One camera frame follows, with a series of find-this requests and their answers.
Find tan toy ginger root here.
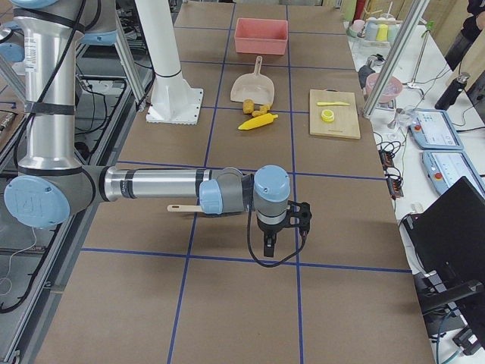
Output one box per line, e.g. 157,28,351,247
252,104,271,118

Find yellow toy corn cob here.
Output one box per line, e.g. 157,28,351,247
238,113,279,131

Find pink bowl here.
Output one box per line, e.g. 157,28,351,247
365,73,403,104

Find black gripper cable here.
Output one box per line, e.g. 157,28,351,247
245,204,308,268

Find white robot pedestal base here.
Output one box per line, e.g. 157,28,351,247
135,0,204,125

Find pink plastic bin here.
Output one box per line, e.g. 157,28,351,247
234,17,289,55

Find upper teach pendant tablet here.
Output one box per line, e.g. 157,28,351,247
409,108,464,150

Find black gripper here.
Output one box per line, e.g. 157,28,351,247
257,218,286,258

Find bamboo cutting board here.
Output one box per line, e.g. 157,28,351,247
309,89,361,140

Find beige brush black bristles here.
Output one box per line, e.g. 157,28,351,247
167,205,203,212

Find lower teach pendant tablet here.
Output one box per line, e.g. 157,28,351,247
421,150,484,196

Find aluminium frame post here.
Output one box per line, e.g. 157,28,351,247
362,0,430,119

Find black water bottle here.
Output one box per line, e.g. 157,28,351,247
434,72,471,110

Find yellow toy lemon slice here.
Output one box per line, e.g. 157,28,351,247
321,109,335,123

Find teach pendant tablet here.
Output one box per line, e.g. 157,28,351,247
409,108,464,150
421,150,484,196

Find beige plastic dustpan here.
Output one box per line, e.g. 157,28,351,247
230,55,275,105

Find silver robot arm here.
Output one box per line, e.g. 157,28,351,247
4,1,293,257

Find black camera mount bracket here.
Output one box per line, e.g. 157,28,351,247
283,200,312,235

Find black laptop monitor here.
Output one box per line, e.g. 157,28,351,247
403,177,484,340

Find yellow cup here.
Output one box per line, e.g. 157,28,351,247
376,24,389,42

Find yellow plastic toy knife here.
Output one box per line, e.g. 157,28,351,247
316,101,350,106

